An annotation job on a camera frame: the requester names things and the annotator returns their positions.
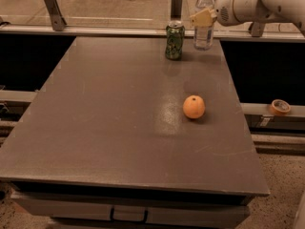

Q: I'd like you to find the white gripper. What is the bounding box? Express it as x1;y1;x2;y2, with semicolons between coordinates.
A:
190;0;251;27

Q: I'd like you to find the clear plastic water bottle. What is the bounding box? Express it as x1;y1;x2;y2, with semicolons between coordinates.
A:
193;0;215;51

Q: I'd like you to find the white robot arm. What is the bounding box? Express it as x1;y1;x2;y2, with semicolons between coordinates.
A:
190;0;305;34

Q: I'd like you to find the green soda can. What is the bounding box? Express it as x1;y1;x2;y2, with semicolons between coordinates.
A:
165;20;185;60

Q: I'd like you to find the orange fruit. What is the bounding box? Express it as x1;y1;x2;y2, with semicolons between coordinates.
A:
183;95;206;119

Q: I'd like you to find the orange tape roll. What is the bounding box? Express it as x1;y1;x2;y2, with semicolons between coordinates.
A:
270;99;291;115

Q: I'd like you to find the grey drawer cabinet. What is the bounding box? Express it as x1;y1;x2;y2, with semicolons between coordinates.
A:
9;180;255;229

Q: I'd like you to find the middle metal bracket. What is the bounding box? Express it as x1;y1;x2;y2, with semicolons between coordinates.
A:
171;0;183;19

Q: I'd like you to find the metal bracket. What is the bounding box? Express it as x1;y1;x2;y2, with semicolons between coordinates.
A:
171;0;183;19
44;0;67;31
249;22;265;37

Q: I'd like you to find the metal rail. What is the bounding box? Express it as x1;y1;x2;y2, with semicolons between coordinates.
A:
0;24;305;43

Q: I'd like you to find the right metal bracket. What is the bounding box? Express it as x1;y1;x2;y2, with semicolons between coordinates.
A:
249;22;265;37

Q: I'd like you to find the left metal bracket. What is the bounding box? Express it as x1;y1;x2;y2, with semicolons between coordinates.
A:
44;0;67;31

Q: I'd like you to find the black drawer handle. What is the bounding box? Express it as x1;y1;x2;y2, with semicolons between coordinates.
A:
110;206;149;223

